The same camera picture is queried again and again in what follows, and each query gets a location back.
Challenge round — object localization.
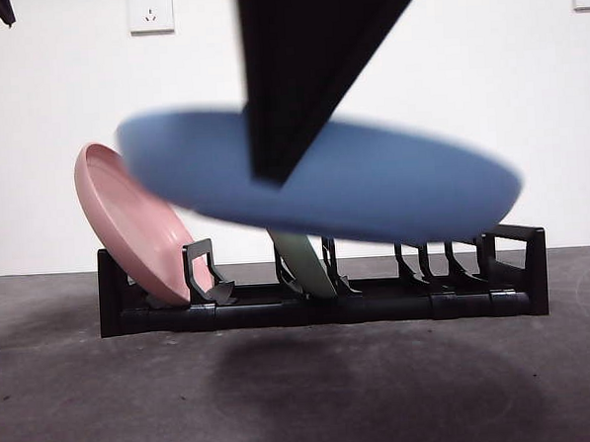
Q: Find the blue plate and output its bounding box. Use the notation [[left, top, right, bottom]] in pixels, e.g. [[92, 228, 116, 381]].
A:
[[114, 88, 528, 259]]

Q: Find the black dish rack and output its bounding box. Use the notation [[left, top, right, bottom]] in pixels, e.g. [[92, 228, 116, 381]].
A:
[[96, 221, 551, 340]]

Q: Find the green plate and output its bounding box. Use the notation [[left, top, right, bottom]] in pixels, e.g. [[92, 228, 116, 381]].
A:
[[268, 222, 339, 303]]

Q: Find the pink plate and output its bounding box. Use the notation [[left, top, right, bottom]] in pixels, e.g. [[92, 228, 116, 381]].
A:
[[71, 135, 216, 311]]

